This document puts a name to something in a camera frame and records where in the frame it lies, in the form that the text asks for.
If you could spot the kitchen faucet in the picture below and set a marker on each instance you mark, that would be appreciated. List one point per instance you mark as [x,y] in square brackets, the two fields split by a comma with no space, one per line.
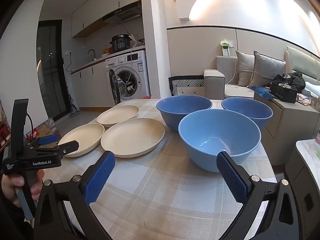
[92,53]

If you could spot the black box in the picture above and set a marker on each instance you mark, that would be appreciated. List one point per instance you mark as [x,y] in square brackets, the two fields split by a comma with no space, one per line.
[282,93]

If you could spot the green white wall device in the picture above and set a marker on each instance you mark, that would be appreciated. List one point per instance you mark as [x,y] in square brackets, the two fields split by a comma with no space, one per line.
[225,48]

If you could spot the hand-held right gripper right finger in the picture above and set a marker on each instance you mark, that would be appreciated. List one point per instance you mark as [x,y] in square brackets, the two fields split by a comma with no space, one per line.
[231,177]

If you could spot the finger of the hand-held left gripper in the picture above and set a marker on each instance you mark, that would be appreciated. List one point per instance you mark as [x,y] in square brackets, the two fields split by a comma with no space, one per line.
[47,139]
[62,148]

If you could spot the white kitchen base cabinet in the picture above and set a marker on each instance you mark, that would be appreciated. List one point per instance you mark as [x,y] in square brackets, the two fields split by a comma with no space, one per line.
[87,85]

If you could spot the silver range hood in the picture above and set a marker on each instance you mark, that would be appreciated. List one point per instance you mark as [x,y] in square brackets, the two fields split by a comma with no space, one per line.
[125,13]

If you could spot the black framed glass door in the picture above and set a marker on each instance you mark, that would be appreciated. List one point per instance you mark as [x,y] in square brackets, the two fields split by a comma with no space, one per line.
[50,67]

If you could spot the beige padded headboard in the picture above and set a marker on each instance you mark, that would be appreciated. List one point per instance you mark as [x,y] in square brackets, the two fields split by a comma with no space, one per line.
[302,60]

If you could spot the yellow bottle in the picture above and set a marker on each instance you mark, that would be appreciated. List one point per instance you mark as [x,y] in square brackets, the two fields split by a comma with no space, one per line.
[106,50]

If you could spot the blue ceramic bowl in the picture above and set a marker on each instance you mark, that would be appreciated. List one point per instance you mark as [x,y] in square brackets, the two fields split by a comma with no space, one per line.
[215,130]
[250,110]
[182,105]

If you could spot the marble top side table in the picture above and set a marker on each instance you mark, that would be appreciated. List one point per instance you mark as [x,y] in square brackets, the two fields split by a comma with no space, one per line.
[307,150]

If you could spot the beige checked tablecloth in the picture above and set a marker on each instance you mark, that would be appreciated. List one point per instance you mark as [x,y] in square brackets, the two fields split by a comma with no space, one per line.
[155,180]

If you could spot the floor mop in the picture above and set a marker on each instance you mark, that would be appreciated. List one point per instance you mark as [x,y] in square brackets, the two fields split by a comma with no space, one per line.
[73,110]

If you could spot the dark clothing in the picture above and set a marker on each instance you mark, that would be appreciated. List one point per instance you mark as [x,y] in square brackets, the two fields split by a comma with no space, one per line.
[297,80]

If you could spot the white upper kitchen cabinets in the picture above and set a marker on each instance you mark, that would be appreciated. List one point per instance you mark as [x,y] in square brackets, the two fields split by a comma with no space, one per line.
[87,17]

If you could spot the black pressure cooker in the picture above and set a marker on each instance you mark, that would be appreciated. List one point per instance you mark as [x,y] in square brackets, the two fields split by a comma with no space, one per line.
[121,43]

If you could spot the cardboard box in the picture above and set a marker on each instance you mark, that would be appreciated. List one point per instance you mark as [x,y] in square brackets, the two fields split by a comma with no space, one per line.
[46,128]

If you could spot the white washing machine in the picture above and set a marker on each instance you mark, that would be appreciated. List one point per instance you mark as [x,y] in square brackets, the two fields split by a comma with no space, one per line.
[135,62]

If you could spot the black white patterned bag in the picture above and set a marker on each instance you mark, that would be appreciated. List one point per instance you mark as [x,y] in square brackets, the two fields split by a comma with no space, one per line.
[187,82]

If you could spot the beige side cabinet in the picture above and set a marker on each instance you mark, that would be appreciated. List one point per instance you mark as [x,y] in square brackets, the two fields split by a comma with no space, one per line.
[287,130]

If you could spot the red box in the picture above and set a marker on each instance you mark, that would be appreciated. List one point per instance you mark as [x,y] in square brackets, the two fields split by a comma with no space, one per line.
[146,97]

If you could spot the beige sofa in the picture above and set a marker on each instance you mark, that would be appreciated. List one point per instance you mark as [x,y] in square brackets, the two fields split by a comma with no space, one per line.
[232,92]

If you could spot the cream plate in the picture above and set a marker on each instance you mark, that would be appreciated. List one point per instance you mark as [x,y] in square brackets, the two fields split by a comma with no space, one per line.
[117,115]
[85,135]
[132,137]

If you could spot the grey cushion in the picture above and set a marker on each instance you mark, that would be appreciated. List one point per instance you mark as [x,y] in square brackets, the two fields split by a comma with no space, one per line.
[245,67]
[267,70]

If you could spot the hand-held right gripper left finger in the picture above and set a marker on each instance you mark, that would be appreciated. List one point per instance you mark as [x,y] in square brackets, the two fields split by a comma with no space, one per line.
[100,177]

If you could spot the person's left hand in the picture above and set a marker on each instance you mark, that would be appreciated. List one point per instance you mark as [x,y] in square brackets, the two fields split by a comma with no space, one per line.
[10,183]

